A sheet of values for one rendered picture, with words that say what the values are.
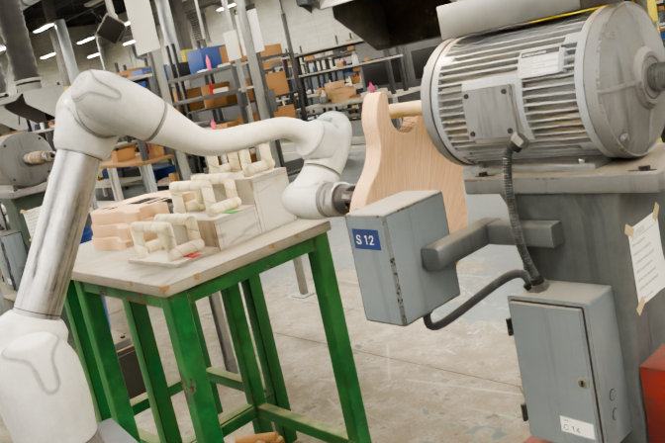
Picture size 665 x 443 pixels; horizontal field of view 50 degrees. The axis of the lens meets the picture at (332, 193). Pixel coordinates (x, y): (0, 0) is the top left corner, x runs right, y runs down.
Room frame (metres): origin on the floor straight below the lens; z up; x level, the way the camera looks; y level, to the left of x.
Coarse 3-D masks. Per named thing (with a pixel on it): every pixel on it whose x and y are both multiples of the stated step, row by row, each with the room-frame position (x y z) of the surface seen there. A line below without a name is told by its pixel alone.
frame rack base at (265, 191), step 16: (240, 176) 2.21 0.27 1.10; (256, 176) 2.13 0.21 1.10; (272, 176) 2.17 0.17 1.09; (224, 192) 2.21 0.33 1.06; (240, 192) 2.15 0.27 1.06; (256, 192) 2.12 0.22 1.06; (272, 192) 2.16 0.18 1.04; (256, 208) 2.11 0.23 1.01; (272, 208) 2.15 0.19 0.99; (272, 224) 2.14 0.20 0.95
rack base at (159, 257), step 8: (208, 248) 2.01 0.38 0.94; (216, 248) 1.99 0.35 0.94; (152, 256) 2.06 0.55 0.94; (160, 256) 2.04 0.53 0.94; (200, 256) 1.95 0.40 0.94; (144, 264) 2.02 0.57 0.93; (152, 264) 1.99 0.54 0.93; (160, 264) 1.96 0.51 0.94; (168, 264) 1.93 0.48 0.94; (176, 264) 1.90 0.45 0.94; (184, 264) 1.92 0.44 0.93
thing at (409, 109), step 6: (408, 102) 1.53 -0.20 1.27; (414, 102) 1.52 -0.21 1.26; (420, 102) 1.50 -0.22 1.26; (390, 108) 1.56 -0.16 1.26; (396, 108) 1.55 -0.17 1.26; (402, 108) 1.53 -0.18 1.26; (408, 108) 1.52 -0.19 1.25; (414, 108) 1.51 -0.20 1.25; (420, 108) 1.50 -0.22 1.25; (390, 114) 1.56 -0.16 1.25; (396, 114) 1.55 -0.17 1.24; (402, 114) 1.54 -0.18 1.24; (408, 114) 1.53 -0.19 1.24; (414, 114) 1.51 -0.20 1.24; (420, 114) 1.50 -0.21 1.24
